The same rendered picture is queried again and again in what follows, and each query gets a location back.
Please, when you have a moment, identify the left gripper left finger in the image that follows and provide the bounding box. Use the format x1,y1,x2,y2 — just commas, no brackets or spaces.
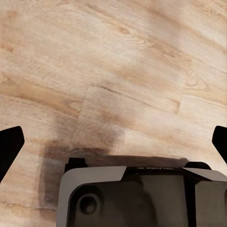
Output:
0,126,25,183

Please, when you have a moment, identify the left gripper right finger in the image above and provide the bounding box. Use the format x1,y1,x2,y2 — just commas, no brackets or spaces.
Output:
212,126,227,164

